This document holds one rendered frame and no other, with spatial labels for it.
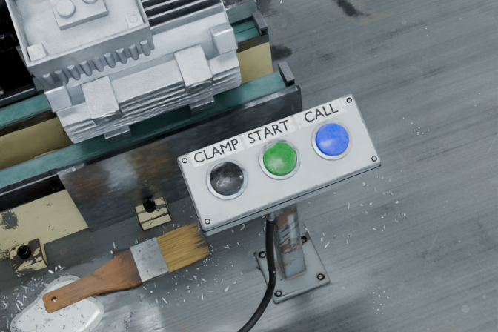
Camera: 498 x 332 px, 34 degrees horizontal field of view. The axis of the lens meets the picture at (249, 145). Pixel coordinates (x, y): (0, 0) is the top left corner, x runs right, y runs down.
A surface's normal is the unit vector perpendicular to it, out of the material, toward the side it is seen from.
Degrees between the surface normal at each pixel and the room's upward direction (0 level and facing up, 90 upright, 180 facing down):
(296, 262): 90
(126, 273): 0
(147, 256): 0
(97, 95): 23
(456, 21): 0
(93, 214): 90
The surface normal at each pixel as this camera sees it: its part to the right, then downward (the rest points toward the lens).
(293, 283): -0.11, -0.55
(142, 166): 0.34, 0.76
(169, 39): 0.22, 0.36
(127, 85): 0.03, -0.22
